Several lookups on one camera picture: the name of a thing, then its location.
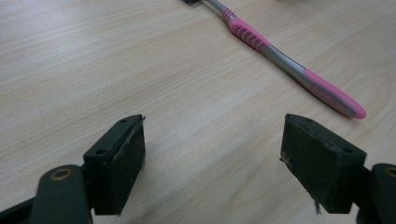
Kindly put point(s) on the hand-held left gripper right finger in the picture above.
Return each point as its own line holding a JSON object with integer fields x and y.
{"x": 320, "y": 161}

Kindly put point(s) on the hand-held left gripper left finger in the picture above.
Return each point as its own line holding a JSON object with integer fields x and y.
{"x": 115, "y": 168}

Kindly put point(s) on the pink and grey toothbrush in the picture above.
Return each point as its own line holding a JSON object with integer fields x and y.
{"x": 249, "y": 35}

